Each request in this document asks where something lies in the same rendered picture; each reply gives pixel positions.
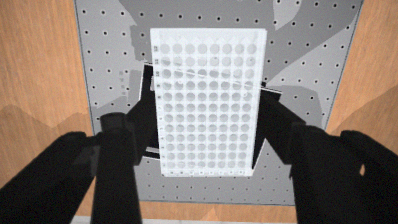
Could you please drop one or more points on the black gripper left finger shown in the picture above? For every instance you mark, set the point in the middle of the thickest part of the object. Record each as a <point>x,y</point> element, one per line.
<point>43,192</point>

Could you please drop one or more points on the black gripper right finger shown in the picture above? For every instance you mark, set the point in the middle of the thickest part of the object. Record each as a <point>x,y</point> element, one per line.
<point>324,191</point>

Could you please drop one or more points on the white well plate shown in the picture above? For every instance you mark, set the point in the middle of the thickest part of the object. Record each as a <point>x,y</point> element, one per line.
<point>196,105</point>

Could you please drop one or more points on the grey flat base plate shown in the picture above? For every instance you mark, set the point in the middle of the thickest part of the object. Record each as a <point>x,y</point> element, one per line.
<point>307,48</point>

